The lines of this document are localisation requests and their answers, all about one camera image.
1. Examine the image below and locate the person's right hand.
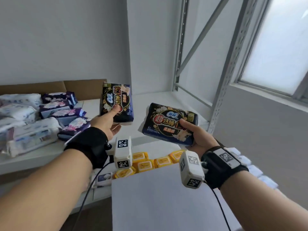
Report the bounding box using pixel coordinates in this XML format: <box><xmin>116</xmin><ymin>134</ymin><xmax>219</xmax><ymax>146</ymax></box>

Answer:
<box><xmin>179</xmin><ymin>119</ymin><xmax>219</xmax><ymax>158</ymax></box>

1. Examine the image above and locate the person's left hand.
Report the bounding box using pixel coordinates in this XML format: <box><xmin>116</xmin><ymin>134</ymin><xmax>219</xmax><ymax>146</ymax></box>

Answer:
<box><xmin>89</xmin><ymin>104</ymin><xmax>122</xmax><ymax>141</ymax></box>

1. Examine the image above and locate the pink wipes packets row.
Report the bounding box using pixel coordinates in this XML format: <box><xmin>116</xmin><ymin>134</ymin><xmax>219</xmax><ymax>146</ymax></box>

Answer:
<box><xmin>96</xmin><ymin>172</ymin><xmax>114</xmax><ymax>188</ymax></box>

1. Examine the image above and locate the white metal shelf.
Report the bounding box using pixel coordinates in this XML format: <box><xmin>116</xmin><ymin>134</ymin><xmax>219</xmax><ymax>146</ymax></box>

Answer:
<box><xmin>0</xmin><ymin>0</ymin><xmax>274</xmax><ymax>214</ymax></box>

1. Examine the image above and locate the white blue ABC packs group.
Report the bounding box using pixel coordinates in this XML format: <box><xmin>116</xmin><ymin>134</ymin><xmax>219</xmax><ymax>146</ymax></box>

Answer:
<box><xmin>0</xmin><ymin>93</ymin><xmax>63</xmax><ymax>158</ymax></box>

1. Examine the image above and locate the person's left forearm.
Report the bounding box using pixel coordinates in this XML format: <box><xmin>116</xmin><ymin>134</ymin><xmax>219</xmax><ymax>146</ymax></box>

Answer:
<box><xmin>0</xmin><ymin>148</ymin><xmax>93</xmax><ymax>231</ymax></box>

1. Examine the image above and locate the person's right forearm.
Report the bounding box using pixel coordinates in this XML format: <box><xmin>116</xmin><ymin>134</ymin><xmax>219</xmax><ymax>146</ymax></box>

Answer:
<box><xmin>220</xmin><ymin>170</ymin><xmax>308</xmax><ymax>231</ymax></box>

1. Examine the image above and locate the white marker plate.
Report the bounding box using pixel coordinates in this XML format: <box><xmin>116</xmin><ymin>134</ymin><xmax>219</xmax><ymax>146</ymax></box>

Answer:
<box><xmin>213</xmin><ymin>146</ymin><xmax>241</xmax><ymax>169</ymax></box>

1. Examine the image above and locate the brown cardboard sheet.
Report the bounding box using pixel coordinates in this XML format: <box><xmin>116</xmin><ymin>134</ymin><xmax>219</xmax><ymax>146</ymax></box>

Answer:
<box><xmin>0</xmin><ymin>79</ymin><xmax>107</xmax><ymax>101</ymax></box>

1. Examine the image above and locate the frosted glass window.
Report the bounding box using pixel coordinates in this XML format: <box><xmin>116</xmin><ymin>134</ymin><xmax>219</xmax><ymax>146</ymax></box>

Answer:
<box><xmin>235</xmin><ymin>0</ymin><xmax>308</xmax><ymax>104</ymax></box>

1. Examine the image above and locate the black wrist strap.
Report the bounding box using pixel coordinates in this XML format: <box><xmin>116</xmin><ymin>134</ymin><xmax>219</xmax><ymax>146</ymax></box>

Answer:
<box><xmin>201</xmin><ymin>141</ymin><xmax>250</xmax><ymax>190</ymax></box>
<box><xmin>64</xmin><ymin>127</ymin><xmax>110</xmax><ymax>170</ymax></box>

